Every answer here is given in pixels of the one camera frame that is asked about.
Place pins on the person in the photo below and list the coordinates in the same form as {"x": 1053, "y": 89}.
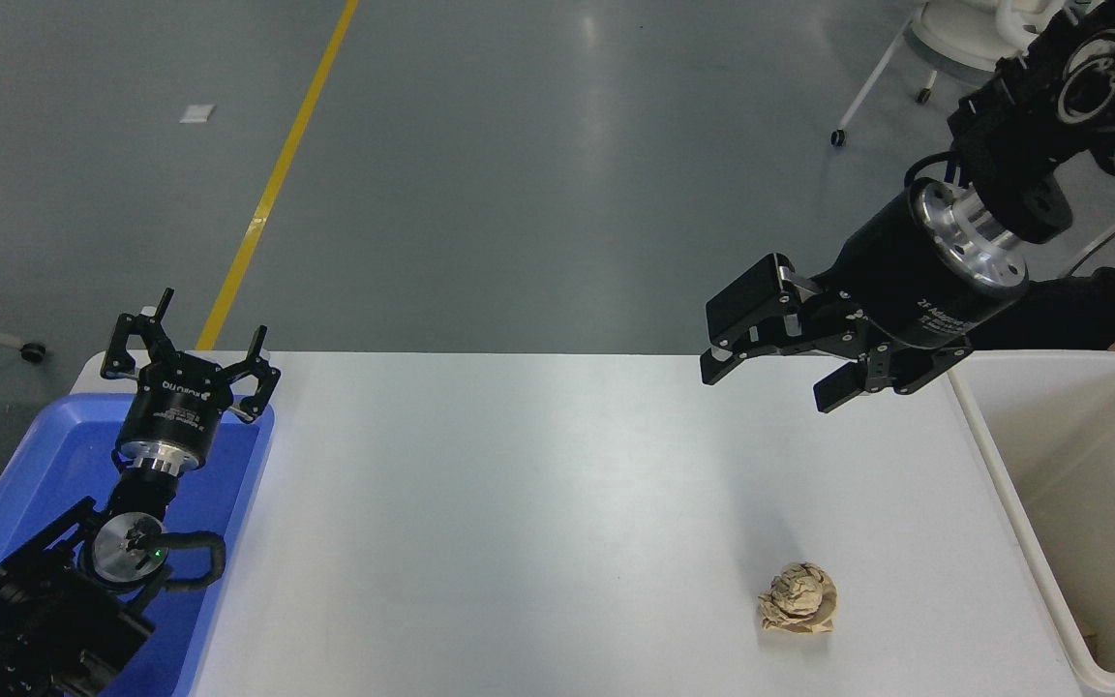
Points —
{"x": 1061, "y": 310}

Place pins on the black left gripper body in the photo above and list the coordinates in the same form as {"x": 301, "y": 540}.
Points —
{"x": 175, "y": 407}

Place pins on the white wheeled chair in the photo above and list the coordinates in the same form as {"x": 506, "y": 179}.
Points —
{"x": 954, "y": 39}

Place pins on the blue plastic tray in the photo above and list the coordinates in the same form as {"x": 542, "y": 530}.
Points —
{"x": 64, "y": 465}

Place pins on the tan paper ball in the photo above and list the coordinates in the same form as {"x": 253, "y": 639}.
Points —
{"x": 798, "y": 600}

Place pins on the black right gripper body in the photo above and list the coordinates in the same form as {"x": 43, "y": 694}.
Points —
{"x": 906, "y": 281}

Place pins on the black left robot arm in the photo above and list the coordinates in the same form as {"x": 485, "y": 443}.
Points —
{"x": 35, "y": 600}

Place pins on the large pale plastic bin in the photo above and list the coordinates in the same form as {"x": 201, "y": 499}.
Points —
{"x": 1099, "y": 484}

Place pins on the white paper piece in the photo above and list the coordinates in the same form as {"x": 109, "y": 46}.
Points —
{"x": 196, "y": 113}

